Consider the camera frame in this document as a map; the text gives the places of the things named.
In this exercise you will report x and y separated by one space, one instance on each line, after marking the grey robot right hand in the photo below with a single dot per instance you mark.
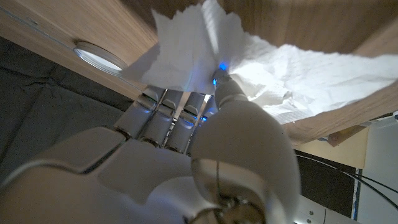
140 180

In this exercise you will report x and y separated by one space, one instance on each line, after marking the white paper towel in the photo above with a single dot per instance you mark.
295 77

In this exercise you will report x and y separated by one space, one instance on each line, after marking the white round jar lid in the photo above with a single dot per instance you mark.
99 60

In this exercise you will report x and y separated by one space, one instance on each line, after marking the black backdrop curtain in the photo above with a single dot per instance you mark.
46 102

